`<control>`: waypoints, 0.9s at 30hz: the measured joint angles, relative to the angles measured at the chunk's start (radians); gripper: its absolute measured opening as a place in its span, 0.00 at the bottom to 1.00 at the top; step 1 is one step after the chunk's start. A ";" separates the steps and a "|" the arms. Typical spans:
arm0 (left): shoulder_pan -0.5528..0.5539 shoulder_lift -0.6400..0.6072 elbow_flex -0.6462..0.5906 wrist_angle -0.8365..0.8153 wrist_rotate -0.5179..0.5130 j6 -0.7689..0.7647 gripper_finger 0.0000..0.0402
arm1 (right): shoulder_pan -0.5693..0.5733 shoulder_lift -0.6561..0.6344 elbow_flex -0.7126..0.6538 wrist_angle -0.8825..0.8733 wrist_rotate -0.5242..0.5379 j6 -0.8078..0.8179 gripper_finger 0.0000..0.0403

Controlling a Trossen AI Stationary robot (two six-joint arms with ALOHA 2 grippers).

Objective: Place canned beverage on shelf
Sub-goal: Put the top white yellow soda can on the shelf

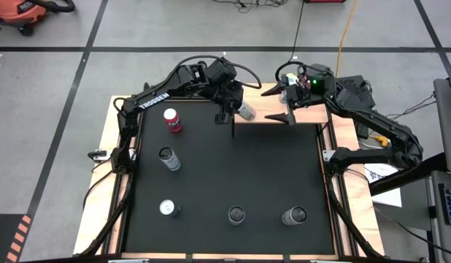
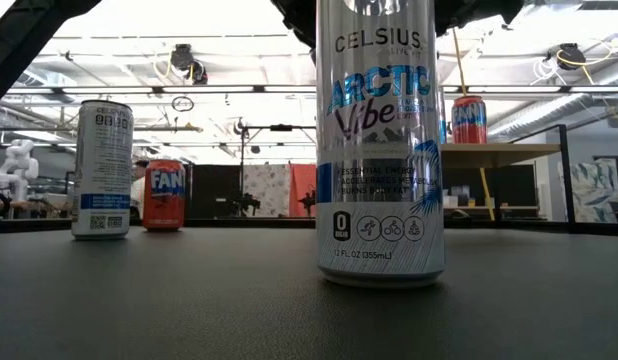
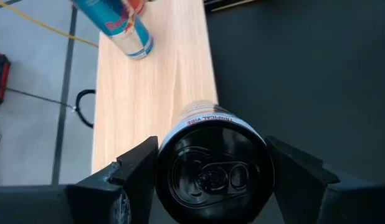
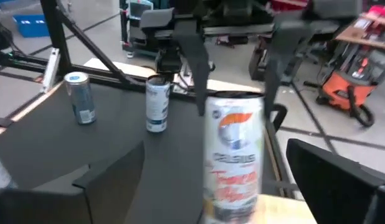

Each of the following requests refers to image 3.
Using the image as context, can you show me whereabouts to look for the Celsius Tropical Vibe can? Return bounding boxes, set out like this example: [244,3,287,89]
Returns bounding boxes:
[154,100,276,224]

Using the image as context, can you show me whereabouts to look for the black coiled cable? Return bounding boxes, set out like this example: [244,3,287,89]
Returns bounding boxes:
[5,88,97,129]

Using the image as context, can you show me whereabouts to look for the blue silver Red Bull can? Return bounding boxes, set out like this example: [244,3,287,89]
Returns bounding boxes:
[70,0,154,60]

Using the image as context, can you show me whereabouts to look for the red black box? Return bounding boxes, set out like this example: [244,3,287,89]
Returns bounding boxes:
[0,49,11,106]

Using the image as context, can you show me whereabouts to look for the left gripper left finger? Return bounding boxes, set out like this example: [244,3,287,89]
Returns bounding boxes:
[0,135,159,224]

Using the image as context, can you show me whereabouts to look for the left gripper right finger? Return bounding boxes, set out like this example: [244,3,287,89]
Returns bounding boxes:
[265,136,385,224]

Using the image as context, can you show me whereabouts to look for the wooden shelf black frame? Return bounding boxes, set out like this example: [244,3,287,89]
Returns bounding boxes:
[91,0,219,175]

